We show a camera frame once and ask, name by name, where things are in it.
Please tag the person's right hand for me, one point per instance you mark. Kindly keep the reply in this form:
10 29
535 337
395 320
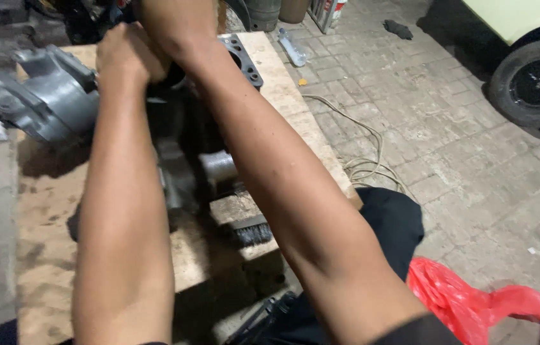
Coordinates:
179 21

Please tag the person's left hand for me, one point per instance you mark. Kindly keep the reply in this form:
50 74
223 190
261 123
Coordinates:
121 55

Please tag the dark engine block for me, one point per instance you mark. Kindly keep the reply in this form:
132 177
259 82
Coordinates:
188 134

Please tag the grey metal engine housing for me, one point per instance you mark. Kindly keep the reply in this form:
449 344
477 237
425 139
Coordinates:
44 98

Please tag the brown container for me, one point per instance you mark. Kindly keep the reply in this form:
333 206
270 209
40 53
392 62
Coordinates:
294 9

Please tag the clear plastic bottle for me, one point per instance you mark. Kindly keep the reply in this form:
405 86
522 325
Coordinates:
293 47

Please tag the white can with red label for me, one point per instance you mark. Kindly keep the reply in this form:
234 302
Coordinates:
338 12

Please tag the wooden board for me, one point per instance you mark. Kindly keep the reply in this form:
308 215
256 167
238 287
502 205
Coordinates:
59 225

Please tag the black rag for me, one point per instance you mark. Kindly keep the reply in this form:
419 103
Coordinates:
398 28

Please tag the person's black trousers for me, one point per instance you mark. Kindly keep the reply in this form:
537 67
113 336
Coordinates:
385 230

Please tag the pale yellow vehicle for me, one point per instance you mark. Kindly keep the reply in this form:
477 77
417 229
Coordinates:
528 17

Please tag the black vehicle tyre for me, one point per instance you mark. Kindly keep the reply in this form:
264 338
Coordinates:
535 84

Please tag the red plastic bag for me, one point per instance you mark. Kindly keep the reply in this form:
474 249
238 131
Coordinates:
466 302

